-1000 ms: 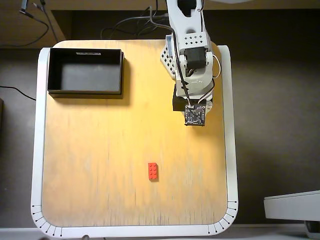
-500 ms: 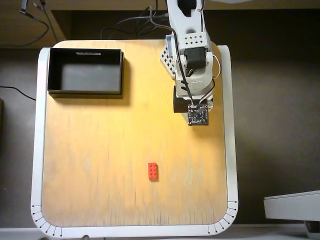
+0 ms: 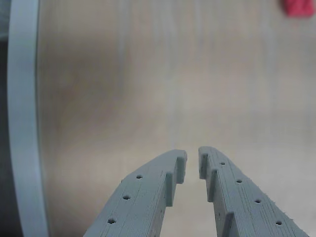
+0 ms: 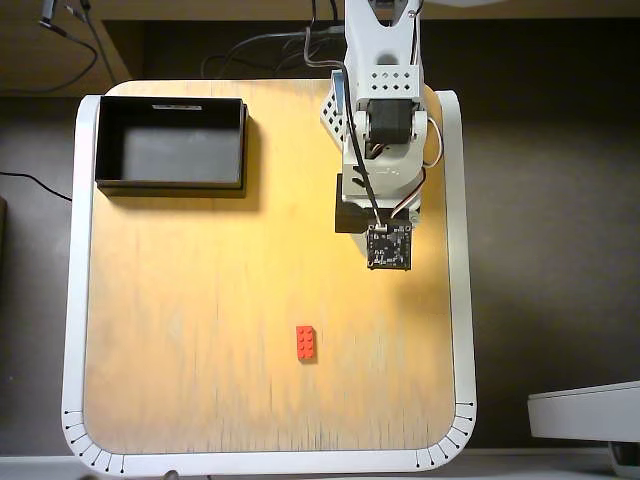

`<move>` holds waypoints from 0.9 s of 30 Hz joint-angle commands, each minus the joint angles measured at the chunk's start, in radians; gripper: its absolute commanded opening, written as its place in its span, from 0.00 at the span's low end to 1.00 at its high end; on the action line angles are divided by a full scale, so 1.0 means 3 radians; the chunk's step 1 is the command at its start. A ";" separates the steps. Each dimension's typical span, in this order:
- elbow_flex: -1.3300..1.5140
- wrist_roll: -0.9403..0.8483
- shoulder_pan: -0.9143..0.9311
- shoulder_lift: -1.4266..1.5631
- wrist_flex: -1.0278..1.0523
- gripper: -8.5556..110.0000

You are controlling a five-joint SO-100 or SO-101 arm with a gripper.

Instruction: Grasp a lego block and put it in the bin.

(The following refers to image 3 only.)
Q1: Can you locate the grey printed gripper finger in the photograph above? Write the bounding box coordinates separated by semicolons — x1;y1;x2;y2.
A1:
82;149;188;237
197;146;311;237

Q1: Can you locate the red lego block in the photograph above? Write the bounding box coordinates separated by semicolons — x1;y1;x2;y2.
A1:
282;0;316;17

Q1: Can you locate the white table rim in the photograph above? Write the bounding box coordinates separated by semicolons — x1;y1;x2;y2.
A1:
6;0;50;237

